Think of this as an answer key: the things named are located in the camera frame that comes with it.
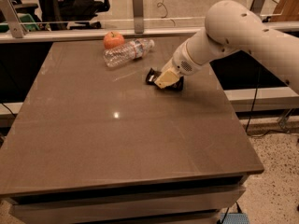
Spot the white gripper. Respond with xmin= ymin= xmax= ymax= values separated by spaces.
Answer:
xmin=154 ymin=42 xmax=201 ymax=89

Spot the black rxbar chocolate wrapper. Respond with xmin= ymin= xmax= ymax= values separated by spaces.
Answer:
xmin=146 ymin=68 xmax=184 ymax=91

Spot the clear plastic water bottle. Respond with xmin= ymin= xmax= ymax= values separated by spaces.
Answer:
xmin=104 ymin=38 xmax=155 ymax=68

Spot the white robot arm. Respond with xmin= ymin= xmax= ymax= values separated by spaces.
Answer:
xmin=155 ymin=0 xmax=299 ymax=92

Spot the red apple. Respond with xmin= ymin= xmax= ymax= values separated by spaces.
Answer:
xmin=104 ymin=31 xmax=125 ymax=49

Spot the black office chair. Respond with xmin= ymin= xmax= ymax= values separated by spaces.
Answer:
xmin=31 ymin=0 xmax=111 ymax=32

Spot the wooden furniture piece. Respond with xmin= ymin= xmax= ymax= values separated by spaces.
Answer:
xmin=270 ymin=0 xmax=299 ymax=22

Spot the green bin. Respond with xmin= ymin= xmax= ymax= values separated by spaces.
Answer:
xmin=0 ymin=14 xmax=40 ymax=33

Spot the blue box on floor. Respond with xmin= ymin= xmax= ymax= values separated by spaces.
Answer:
xmin=220 ymin=213 xmax=249 ymax=224

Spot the middle metal glass bracket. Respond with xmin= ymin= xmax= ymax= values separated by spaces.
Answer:
xmin=132 ymin=0 xmax=144 ymax=34

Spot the black hanging cable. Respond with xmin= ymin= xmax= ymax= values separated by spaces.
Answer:
xmin=244 ymin=65 xmax=299 ymax=138

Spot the left metal glass bracket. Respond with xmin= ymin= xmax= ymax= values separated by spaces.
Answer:
xmin=0 ymin=0 xmax=26 ymax=38

